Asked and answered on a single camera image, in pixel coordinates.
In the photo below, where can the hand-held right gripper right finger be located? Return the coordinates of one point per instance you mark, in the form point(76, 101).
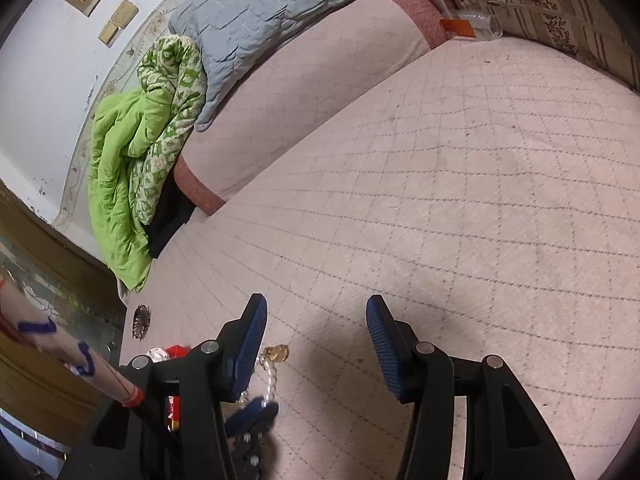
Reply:
point(382, 345)

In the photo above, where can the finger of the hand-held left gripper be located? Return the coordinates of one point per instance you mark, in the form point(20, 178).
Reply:
point(252, 417)

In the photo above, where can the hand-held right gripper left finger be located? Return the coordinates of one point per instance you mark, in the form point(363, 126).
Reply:
point(250, 340)

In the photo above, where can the white tray with red rim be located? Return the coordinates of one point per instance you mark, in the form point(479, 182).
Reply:
point(176, 350)

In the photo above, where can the person's left forearm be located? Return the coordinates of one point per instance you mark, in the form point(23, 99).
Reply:
point(50, 340)

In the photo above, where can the pile of black hair clips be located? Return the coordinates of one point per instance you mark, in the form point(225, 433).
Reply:
point(141, 321)

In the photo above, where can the dark cloth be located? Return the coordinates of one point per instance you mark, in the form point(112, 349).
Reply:
point(167, 220)

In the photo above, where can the wooden cabinet with glass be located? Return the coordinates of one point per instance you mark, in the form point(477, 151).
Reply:
point(50, 260)

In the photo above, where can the green quilt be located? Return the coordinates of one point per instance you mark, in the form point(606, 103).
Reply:
point(125, 160)

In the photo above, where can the pink bolster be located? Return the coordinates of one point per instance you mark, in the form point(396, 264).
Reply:
point(310, 85)

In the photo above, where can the grey-blue quilted pillow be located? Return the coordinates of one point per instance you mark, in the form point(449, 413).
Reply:
point(280, 15)

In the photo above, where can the clear plastic bottle orange label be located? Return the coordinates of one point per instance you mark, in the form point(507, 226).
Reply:
point(475, 25)

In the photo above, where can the striped floral cushion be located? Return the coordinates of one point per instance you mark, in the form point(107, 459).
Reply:
point(550, 0)

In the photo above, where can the beige wall switch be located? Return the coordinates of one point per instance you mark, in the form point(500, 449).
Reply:
point(124, 13)
point(109, 34)

